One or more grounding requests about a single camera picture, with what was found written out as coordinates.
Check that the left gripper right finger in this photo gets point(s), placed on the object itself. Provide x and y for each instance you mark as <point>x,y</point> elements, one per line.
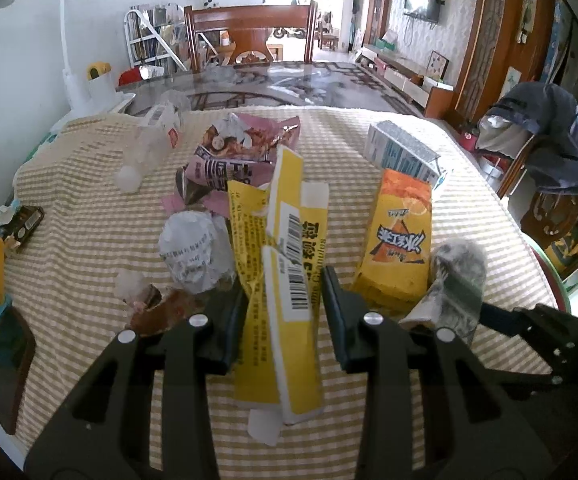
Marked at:
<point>432,410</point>

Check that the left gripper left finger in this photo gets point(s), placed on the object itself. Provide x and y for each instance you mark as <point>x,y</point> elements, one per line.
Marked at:
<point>141,410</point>

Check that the brown wrapper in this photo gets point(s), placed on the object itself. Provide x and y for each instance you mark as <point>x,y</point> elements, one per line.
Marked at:
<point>150,311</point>

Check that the yellow iced tea carton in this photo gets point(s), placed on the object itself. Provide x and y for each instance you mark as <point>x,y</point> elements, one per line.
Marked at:
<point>394,271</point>

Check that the black white paper cup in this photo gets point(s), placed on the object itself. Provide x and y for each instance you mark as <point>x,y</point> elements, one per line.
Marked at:
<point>455,296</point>

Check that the white paper ball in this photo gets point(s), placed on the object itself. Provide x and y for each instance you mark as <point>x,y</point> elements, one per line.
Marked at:
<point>195,246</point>

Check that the yellow torn wrapper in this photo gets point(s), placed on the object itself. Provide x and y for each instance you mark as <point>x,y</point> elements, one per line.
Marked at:
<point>278,233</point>

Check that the blue white milk carton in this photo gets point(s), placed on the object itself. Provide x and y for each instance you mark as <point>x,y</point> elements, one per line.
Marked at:
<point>389,146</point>

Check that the clear plastic bottle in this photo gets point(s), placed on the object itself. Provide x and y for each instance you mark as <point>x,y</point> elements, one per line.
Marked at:
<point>154,139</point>

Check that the pink snack bag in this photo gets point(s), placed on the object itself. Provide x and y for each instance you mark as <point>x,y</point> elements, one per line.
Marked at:
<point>239,147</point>

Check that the black smartphone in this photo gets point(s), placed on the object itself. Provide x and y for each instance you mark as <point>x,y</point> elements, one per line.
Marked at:
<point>17,351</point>

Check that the dark wooden chair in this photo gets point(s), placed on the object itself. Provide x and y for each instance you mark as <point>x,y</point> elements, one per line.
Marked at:
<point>550,217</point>

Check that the checkered yellow table cloth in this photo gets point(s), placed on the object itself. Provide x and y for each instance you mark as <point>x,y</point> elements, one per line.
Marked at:
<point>62,280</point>

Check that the black small device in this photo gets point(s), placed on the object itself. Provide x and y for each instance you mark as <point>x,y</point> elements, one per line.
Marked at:
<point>20,228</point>

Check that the navy blue jacket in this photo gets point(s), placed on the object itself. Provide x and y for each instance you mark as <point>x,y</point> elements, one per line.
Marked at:
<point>545,114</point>

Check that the wooden tv cabinet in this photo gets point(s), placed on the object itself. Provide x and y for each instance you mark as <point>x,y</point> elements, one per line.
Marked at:
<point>433,97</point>

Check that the small framed clock picture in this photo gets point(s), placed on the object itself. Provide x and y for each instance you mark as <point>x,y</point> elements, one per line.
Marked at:
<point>437,65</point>

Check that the white desk lamp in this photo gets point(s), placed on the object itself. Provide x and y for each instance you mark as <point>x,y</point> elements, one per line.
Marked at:
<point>93,96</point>

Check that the patterned glass dining table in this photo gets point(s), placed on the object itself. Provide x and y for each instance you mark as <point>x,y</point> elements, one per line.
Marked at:
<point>331,84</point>

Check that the white book rack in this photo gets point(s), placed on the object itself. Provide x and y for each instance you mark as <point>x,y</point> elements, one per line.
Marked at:
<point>156,36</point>

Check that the wooden bench chair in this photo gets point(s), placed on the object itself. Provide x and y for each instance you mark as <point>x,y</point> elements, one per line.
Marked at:
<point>249,27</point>

